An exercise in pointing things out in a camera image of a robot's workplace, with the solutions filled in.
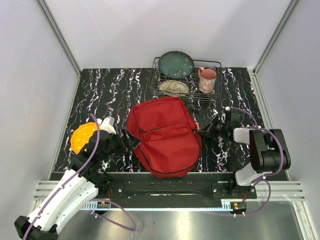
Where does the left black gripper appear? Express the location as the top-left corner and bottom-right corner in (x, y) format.
(99, 126), (141, 160)

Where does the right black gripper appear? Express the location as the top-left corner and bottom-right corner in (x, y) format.
(198, 115), (229, 140)

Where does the red student backpack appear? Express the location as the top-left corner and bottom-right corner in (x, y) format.
(127, 96), (202, 178)

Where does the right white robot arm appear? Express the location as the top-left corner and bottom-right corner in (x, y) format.
(199, 106), (291, 199)

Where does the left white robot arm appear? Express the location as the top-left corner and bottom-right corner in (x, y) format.
(14, 129), (140, 240)

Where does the orange plastic plate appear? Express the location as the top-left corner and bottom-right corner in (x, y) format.
(70, 122), (98, 154)

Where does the pink patterned mug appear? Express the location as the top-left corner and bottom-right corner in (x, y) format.
(198, 67), (217, 94)

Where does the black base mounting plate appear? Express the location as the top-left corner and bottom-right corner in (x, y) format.
(84, 172), (257, 200)

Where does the speckled beige plate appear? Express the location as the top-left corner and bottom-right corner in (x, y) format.
(158, 80), (190, 94)

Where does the teal ceramic plate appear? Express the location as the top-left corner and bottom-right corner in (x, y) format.
(158, 51), (194, 79)

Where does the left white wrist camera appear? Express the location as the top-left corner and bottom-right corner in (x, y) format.
(97, 116), (117, 134)

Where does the black wire dish rack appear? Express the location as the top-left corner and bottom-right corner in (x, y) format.
(147, 57), (223, 102)

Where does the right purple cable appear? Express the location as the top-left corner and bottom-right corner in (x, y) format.
(228, 106), (286, 217)

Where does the purple cable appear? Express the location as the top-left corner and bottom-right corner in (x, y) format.
(228, 106), (286, 217)
(22, 113), (138, 240)

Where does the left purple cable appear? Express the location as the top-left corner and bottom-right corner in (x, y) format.
(22, 113), (138, 240)

